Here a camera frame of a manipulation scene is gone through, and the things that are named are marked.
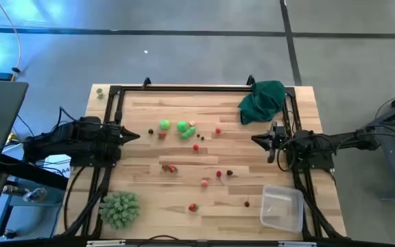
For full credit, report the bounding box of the cream floor cable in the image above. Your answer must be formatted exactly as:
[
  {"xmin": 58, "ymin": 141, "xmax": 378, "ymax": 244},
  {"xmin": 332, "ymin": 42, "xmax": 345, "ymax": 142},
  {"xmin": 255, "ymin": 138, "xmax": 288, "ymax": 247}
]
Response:
[{"xmin": 0, "ymin": 0, "xmax": 23, "ymax": 82}]

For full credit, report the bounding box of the black desk beam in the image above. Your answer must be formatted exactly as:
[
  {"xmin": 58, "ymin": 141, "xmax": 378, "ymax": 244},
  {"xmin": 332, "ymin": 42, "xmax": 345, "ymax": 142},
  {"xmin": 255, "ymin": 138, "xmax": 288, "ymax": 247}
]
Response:
[{"xmin": 0, "ymin": 153, "xmax": 70, "ymax": 191}]

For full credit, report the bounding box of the black caster wheel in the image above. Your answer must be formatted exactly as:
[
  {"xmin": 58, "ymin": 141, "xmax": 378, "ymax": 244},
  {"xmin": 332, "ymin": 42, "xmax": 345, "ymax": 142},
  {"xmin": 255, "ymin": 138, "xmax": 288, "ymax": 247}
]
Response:
[{"xmin": 1, "ymin": 228, "xmax": 19, "ymax": 240}]

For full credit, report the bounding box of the black metal table frame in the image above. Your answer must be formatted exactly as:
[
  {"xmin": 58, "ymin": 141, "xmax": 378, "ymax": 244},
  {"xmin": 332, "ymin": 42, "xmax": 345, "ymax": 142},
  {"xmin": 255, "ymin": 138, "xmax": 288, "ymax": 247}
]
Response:
[{"xmin": 57, "ymin": 84, "xmax": 348, "ymax": 241}]

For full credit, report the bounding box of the black floor cable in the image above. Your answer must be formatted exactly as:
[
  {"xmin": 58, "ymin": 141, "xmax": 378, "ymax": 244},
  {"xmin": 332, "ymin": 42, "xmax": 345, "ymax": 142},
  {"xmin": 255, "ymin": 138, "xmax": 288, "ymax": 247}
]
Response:
[{"xmin": 15, "ymin": 106, "xmax": 82, "ymax": 138}]

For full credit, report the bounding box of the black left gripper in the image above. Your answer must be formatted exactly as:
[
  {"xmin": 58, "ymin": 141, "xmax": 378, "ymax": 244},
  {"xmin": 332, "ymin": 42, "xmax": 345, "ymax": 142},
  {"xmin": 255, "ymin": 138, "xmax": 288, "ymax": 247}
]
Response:
[{"xmin": 105, "ymin": 123, "xmax": 141, "ymax": 152}]

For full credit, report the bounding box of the dark green cloth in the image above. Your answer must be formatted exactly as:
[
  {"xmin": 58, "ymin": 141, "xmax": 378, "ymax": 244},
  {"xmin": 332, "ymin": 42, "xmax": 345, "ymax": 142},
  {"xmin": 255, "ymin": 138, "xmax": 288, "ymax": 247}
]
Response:
[{"xmin": 237, "ymin": 80, "xmax": 287, "ymax": 126}]

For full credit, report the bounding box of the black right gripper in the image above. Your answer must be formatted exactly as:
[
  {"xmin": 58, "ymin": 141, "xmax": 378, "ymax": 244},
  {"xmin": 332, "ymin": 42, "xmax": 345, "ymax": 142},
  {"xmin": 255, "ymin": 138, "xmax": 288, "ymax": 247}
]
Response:
[{"xmin": 251, "ymin": 120, "xmax": 289, "ymax": 164}]

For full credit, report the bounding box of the thin black table cable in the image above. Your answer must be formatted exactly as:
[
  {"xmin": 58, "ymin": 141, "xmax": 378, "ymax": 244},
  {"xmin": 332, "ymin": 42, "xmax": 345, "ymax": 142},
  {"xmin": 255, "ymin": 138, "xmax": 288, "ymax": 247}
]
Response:
[{"xmin": 135, "ymin": 234, "xmax": 193, "ymax": 247}]

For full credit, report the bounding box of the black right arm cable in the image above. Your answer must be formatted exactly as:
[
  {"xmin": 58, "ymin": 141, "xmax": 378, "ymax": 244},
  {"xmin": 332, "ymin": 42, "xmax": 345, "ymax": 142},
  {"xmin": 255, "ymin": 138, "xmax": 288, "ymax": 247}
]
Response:
[{"xmin": 276, "ymin": 135, "xmax": 300, "ymax": 172}]

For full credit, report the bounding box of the clear plastic tupperware container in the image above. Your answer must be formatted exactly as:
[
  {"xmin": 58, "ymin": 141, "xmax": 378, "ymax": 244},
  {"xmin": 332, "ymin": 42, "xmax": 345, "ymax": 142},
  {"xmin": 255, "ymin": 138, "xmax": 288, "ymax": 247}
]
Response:
[{"xmin": 259, "ymin": 184, "xmax": 304, "ymax": 233}]

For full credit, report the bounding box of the green spiky artificial plant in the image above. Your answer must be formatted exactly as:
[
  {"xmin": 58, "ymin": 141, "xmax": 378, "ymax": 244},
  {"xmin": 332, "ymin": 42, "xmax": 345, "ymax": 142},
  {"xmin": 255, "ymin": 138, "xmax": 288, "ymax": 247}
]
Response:
[{"xmin": 98, "ymin": 191, "xmax": 141, "ymax": 230}]

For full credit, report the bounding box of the white paper label sheet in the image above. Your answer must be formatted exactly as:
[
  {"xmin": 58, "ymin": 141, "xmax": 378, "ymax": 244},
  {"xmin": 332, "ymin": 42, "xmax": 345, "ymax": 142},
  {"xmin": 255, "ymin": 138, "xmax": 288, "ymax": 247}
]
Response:
[{"xmin": 43, "ymin": 154, "xmax": 71, "ymax": 178}]

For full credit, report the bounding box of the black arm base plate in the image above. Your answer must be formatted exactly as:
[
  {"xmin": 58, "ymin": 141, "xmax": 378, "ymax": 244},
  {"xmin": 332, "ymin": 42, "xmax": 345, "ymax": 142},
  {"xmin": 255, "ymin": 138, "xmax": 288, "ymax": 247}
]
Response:
[
  {"xmin": 69, "ymin": 154, "xmax": 117, "ymax": 168},
  {"xmin": 285, "ymin": 142, "xmax": 335, "ymax": 172}
]

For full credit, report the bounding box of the silver metal tube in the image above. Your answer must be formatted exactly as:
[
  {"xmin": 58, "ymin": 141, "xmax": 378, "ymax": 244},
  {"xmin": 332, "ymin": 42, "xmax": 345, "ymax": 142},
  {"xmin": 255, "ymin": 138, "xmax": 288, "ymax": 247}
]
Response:
[{"xmin": 1, "ymin": 184, "xmax": 25, "ymax": 197}]

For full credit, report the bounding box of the silver metal bracket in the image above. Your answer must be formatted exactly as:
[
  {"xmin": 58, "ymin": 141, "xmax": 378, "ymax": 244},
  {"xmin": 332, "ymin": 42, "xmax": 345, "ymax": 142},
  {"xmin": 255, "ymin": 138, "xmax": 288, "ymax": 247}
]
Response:
[
  {"xmin": 278, "ymin": 240, "xmax": 318, "ymax": 247},
  {"xmin": 86, "ymin": 239, "xmax": 126, "ymax": 247}
]

